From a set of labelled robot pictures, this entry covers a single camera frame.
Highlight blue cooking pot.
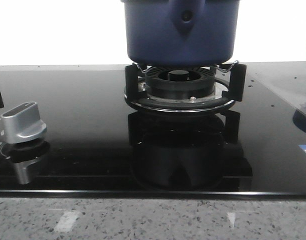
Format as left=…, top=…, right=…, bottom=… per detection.
left=123, top=0, right=240, bottom=67

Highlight black pot support grate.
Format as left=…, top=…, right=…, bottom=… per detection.
left=124, top=61, right=247, bottom=115

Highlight black gas burner head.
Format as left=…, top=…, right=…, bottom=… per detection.
left=145, top=67, right=215, bottom=100

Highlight black glass cooktop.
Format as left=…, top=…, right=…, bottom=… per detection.
left=0, top=62, right=306, bottom=199

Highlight silver stove control knob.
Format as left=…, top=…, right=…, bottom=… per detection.
left=1, top=101, right=47, bottom=144

